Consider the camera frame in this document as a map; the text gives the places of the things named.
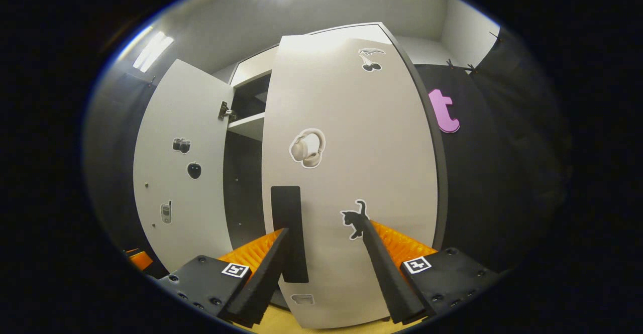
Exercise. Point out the white cabinet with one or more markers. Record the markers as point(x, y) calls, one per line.
point(241, 173)

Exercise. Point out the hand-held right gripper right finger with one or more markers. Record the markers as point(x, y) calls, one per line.
point(389, 279)

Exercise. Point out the white cabinet shelf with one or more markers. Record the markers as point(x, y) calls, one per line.
point(248, 125)

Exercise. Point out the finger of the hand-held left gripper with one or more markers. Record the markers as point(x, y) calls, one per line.
point(139, 259)

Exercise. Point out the white cabinet door with headphone sticker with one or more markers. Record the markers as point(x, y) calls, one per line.
point(361, 143)

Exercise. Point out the white cabinet door with phone sticker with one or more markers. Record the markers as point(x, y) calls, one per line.
point(181, 123)

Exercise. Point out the black backdrop cloth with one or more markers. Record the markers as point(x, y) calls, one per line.
point(113, 163)
point(497, 173)

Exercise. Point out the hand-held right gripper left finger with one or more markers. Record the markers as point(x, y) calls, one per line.
point(261, 284)

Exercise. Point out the ceiling light panel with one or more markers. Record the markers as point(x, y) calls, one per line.
point(152, 51)

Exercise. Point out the metal door hinge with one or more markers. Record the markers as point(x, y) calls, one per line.
point(225, 110)

